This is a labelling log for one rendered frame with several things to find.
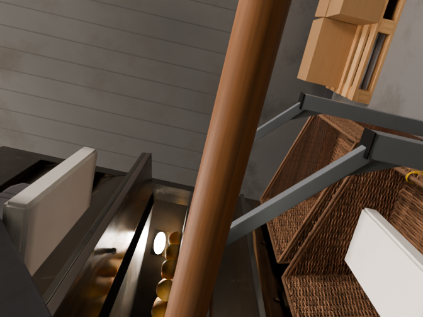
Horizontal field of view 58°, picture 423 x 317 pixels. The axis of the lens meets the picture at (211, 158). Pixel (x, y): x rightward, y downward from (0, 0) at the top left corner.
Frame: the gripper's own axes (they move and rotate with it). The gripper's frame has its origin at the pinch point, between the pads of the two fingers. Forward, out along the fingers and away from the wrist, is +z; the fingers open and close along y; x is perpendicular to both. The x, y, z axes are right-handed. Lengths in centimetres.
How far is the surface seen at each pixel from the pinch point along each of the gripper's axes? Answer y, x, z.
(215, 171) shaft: -0.5, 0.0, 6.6
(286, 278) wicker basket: 35, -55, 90
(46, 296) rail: -24, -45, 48
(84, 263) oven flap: -20, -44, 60
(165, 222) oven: -8, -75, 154
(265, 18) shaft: 0.3, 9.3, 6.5
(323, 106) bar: 30, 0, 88
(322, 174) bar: 18.6, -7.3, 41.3
